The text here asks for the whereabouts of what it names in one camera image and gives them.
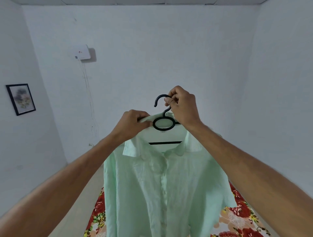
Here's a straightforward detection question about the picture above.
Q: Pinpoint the person's right hand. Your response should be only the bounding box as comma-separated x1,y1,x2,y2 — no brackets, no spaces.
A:
164,85,204,132

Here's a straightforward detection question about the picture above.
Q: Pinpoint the person's left hand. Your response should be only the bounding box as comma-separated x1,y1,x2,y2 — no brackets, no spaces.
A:
111,110,153,143

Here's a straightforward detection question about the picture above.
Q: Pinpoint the black plastic clothes hanger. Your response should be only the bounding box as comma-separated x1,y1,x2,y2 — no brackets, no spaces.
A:
148,94,183,145

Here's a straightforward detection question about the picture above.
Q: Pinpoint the mint green button shirt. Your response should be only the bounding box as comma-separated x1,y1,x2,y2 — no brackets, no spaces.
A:
103,112,237,237

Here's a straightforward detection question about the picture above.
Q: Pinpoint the person's left forearm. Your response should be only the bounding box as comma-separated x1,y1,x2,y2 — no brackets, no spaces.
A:
0,134,126,237

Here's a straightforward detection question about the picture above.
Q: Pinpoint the person's right forearm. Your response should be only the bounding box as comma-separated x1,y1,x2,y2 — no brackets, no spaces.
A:
185,122,313,237

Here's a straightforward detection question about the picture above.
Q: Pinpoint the black framed picture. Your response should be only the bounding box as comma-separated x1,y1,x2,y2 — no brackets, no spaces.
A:
6,84,36,116

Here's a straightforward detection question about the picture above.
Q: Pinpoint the red floral bed sheet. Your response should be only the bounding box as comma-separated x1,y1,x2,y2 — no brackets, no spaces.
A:
83,181,272,237

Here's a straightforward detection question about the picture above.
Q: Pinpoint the white wall device box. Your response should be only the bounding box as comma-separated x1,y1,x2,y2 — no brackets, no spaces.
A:
74,44,91,60

